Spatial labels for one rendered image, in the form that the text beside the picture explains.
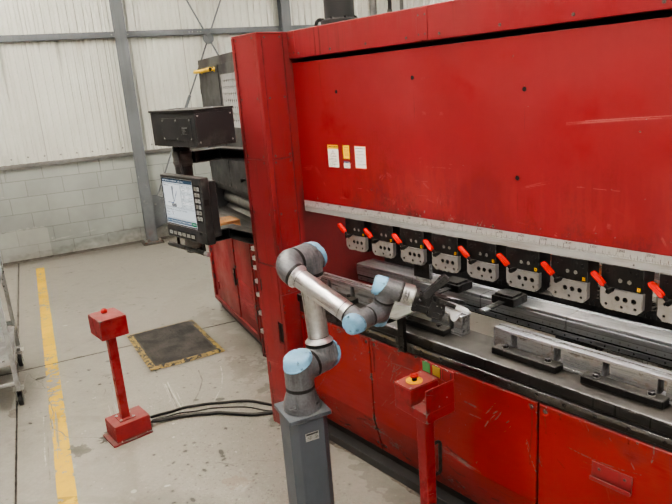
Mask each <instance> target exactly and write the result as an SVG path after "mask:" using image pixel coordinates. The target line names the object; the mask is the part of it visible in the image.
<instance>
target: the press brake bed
mask: <svg viewBox="0 0 672 504"><path fill-rule="evenodd" d="M325 313H326V319H327V326H328V333H329V335H330V336H332V337H333V340H335V341H336V342H337V345H339V347H340V350H341V358H340V361H339V363H338V364H337V365H336V366H334V367H333V368H332V369H330V370H328V371H326V372H324V373H322V374H321V375H319V376H317V377H315V378H314V385H315V389H316V392H317V394H318V396H319V398H320V399H321V400H322V401H323V402H324V403H325V404H326V405H327V406H328V407H329V408H330V409H331V414H329V415H327V424H328V435H329V440H331V441H333V442H334V443H336V444H337V445H339V446H341V447H343V448H344V449H346V450H348V451H349V452H351V453H352V454H354V455H355V456H357V457H358V458H360V459H362V460H363V461H365V462H367V463H368V464H370V465H372V466H373V467H375V468H377V469H378V470H380V471H382V472H383V473H385V474H387V475H389V476H390V477H392V478H394V479H395V480H397V481H399V482H401V483H402V484H404V485H405V486H407V487H408V488H410V489H412V490H413V491H415V492H417V493H418V494H420V480H419V458H418V436H417V418H415V417H413V416H411V415H410V414H408V413H406V412H404V411H403V410H401V409H399V408H397V407H396V405H395V387H394V383H395V382H394V381H397V380H399V379H402V378H404V377H406V376H409V375H410V374H411V373H416V372H418V371H421V362H420V358H423V359H425V360H428V361H430V362H432V363H434V364H436V365H439V366H441V367H443V368H445V369H447V370H450V371H452V372H454V398H455V402H454V403H455V411H454V412H452V413H450V414H448V415H446V416H444V417H442V418H440V419H438V420H435V421H434V441H436V440H440V441H441V443H442V473H441V474H440V475H438V476H436V494H437V504H672V436H669V435H666V434H663V433H661V432H658V431H655V430H652V429H650V428H647V427H644V426H641V425H639V424H636V423H633V422H630V421H628V420H625V419H622V418H619V417H617V416H614V415H611V414H608V413H606V412H603V411H600V410H597V409H594V408H592V407H589V406H586V405H583V404H581V403H578V402H575V401H572V400H570V399H567V398H564V397H561V396H559V395H556V394H553V393H550V392H548V391H545V390H542V389H539V388H537V387H534V386H531V385H528V384H525V383H523V382H520V381H517V380H514V379H512V378H509V377H506V376H503V375H501V374H498V373H495V372H492V371H490V370H487V369H484V368H481V367H479V366H476V365H473V364H470V363H468V362H465V361H462V360H459V359H456V358H454V357H451V356H448V355H445V354H443V353H440V352H437V351H434V350H432V349H429V348H426V347H423V346H421V345H418V344H415V343H412V342H410V341H407V352H405V353H404V352H401V351H399V349H398V337H396V336H393V335H390V334H387V333H385V332H382V331H379V330H376V329H374V328H371V327H370V328H368V329H366V330H365V331H363V332H362V333H359V334H356V335H350V334H348V333H346V332H345V329H343V326H342V321H341V320H339V319H338V318H337V317H335V316H334V315H332V314H331V313H329V312H327V311H325ZM592 460H593V461H595V462H598V463H600V464H602V465H605V466H607V467H609V468H612V469H614V470H616V471H619V472H621V473H623V474H626V475H628V476H630V477H633V486H632V495H631V496H630V497H628V496H625V495H623V494H621V493H619V492H617V491H614V490H612V489H610V488H608V487H606V486H603V485H601V484H599V483H597V482H595V481H592V480H590V479H589V475H592Z"/></svg>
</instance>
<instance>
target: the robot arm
mask: <svg viewBox="0 0 672 504"><path fill-rule="evenodd" d="M326 263H327V254H326V252H325V250H324V248H323V247H321V245H320V244H318V243H317V242H305V243H302V244H301V245H298V246H295V247H292V248H288V249H286V250H284V251H282V252H281V253H280V254H279V256H278V257H277V260H276V271H277V274H278V275H279V277H280V279H281V280H282V281H283V282H284V283H286V284H287V285H288V286H289V287H291V288H294V287H296V288H297V289H298V290H300V291H301V295H302V302H303V308H304V315H305V321H306V328H307V334H308V338H307V339H306V341H305V345H306V348H298V349H294V350H291V351H290V352H288V353H287V354H286V355H285V356H284V358H283V370H284V378H285V387H286V393H285V397H284V402H283V410H284V412H285V413H286V414H288V415H291V416H296V417H301V416H308V415H311V414H313V413H315V412H317V411H318V410H319V409H320V407H321V402H320V398H319V396H318V394H317V392H316V389H315V385H314V378H315V377H317V376H319V375H321V374H322V373H324V372H326V371H328V370H330V369H332V368H333V367H334V366H336V365H337V364H338V363H339V361H340V358H341V350H340V347H339V345H337V342H336V341H335V340H333V337H332V336H330V335H329V333H328V326H327V319H326V313H325V309H326V310H327V311H328V312H330V313H331V314H332V315H334V316H335V317H337V318H338V319H339V320H341V321H342V326H343V329H345V332H346V333H348V334H350V335H356V334H359V333H362V332H363V331H365V330H366V329H368V328H370V327H372V326H375V327H383V326H385V325H386V324H387V321H388V320H389V318H390V313H391V310H392V308H393V305H394V302H395V301H397V302H400V303H403V304H406V305H411V304H412V306H411V311H414V312H415V311H417V312H420V313H423V314H426V315H427V317H430V318H433V319H436V320H439V321H441V320H442V317H443V316H444V314H445V310H446V311H447V312H448V313H450V317H451V320H452V321H456V320H457V319H458V317H459V316H460V315H461V313H462V312H463V313H466V314H470V315H471V312H470V311H469V310H468V308H465V307H463V306H460V305H458V304H461V305H467V304H466V303H465V302H464V301H463V300H460V299H457V298H453V297H450V296H446V295H442V294H439V293H435V292H436V291H438V290H439V289H440V288H441V287H442V286H444V285H446V284H447V283H448V282H449V277H448V276H447V275H446V274H442V275H441V276H439V277H438V278H437V280H436V281H435V282H434V283H432V284H431V285H430V286H429V287H428V288H427V289H426V290H424V291H423V292H422V293H421V294H420V290H421V288H420V287H416V285H413V284H409V283H406V282H403V281H399V280H396V279H393V278H390V277H388V276H383V275H376V276H375V279H374V282H373V285H372V288H371V293H372V294H374V295H375V296H374V299H373V302H372V303H371V304H369V305H367V306H365V307H362V308H359V307H357V306H356V305H354V304H353V303H352V302H350V301H349V300H347V299H346V298H345V297H343V296H342V295H340V294H339V293H337V292H336V291H335V290H333V289H332V288H330V287H329V286H328V285H326V284H325V283H323V282H322V281H321V277H322V276H323V275H324V273H323V267H324V266H325V265H326ZM419 299H420V300H419Z"/></svg>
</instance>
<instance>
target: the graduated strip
mask: <svg viewBox="0 0 672 504"><path fill-rule="evenodd" d="M304 203H305V206H310V207H316V208H322V209H328V210H334V211H340V212H346V213H352V214H358V215H364V216H370V217H377V218H383V219H389V220H395V221H401V222H407V223H413V224H419V225H425V226H431V227H437V228H443V229H449V230H455V231H461V232H467V233H473V234H479V235H485V236H491V237H497V238H503V239H509V240H515V241H521V242H527V243H533V244H539V245H545V246H552V247H558V248H564V249H570V250H576V251H582V252H588V253H594V254H600V255H606V256H612V257H618V258H624V259H630V260H636V261H642V262H648V263H654V264H660V265H666V266H672V257H670V256H663V255H657V254H650V253H644V252H637V251H631V250H624V249H618V248H611V247H605V246H598V245H592V244H585V243H579V242H573V241H566V240H560V239H553V238H547V237H540V236H534V235H527V234H521V233H514V232H508V231H501V230H495V229H488V228H482V227H476V226H469V225H463V224H456V223H450V222H443V221H437V220H430V219H424V218H417V217H411V216H404V215H398V214H391V213H385V212H379V211H372V210H366V209H359V208H353V207H346V206H340V205H333V204H327V203H320V202H314V201H307V200H304Z"/></svg>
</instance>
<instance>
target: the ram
mask: <svg viewBox="0 0 672 504"><path fill-rule="evenodd" d="M292 67H293V78H294V89H295V100H296V112H297V123H298V134H299V146H300V157H301V168H302V179H303V191H304V200H307V201H314V202H320V203H327V204H333V205H340V206H346V207H353V208H359V209H366V210H372V211H379V212H385V213H391V214H398V215H404V216H411V217H417V218H424V219H430V220H437V221H443V222H450V223H456V224H463V225H469V226H476V227H482V228H488V229H495V230H501V231H508V232H514V233H521V234H527V235H534V236H540V237H547V238H553V239H560V240H566V241H573V242H579V243H585V244H592V245H598V246H605V247H611V248H618V249H624V250H631V251H637V252H644V253H650V254H657V255H663V256H670V257H672V17H663V18H655V19H647V20H639V21H631V22H623V23H615V24H607V25H599V26H590V27H582V28H574V29H566V30H558V31H550V32H542V33H534V34H525V35H517V36H509V37H501V38H493V39H485V40H477V41H469V42H460V43H452V44H444V45H436V46H428V47H420V48H412V49H404V50H396V51H387V52H379V53H371V54H363V55H355V56H347V57H339V58H331V59H322V60H314V61H306V62H298V63H292ZM327 145H338V155H339V167H329V160H328V147H327ZM343 145H349V153H350V159H343ZM354 146H366V162H367V169H356V168H355V154H354ZM344 161H349V162H350V168H344ZM305 211H310V212H316V213H321V214H327V215H333V216H338V217H344V218H350V219H355V220H361V221H367V222H372V223H378V224H384V225H390V226H395V227H401V228H407V229H412V230H418V231H424V232H429V233H435V234H441V235H446V236H452V237H458V238H463V239H469V240H475V241H481V242H486V243H492V244H498V245H503V246H509V247H515V248H520V249H526V250H532V251H537V252H543V253H549V254H555V255H560V256H566V257H572V258H577V259H583V260H589V261H594V262H600V263H606V264H611V265H617V266H623V267H628V268H634V269H640V270H646V271H651V272H657V273H663V274H668V275H672V266H666V265H660V264H654V263H648V262H642V261H636V260H630V259H624V258H618V257H612V256H606V255H600V254H594V253H588V252H582V251H576V250H570V249H564V248H558V247H552V246H545V245H539V244H533V243H527V242H521V241H515V240H509V239H503V238H497V237H491V236H485V235H479V234H473V233H467V232H461V231H455V230H449V229H443V228H437V227H431V226H425V225H419V224H413V223H407V222H401V221H395V220H389V219H383V218H377V217H370V216H364V215H358V214H352V213H346V212H340V211H334V210H328V209H322V208H316V207H310V206H305Z"/></svg>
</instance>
